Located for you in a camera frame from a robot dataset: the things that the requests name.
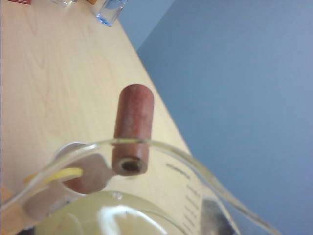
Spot yellow rubber band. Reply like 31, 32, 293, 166
23, 167, 83, 185

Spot clear wooden-handled measuring cup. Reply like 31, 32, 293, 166
0, 84, 282, 235

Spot clear glass jar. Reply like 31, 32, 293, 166
96, 0, 128, 27

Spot small clear glass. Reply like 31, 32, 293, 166
50, 0, 79, 8

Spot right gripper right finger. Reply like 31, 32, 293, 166
201, 198, 235, 235

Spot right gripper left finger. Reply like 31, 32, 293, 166
24, 143, 114, 218

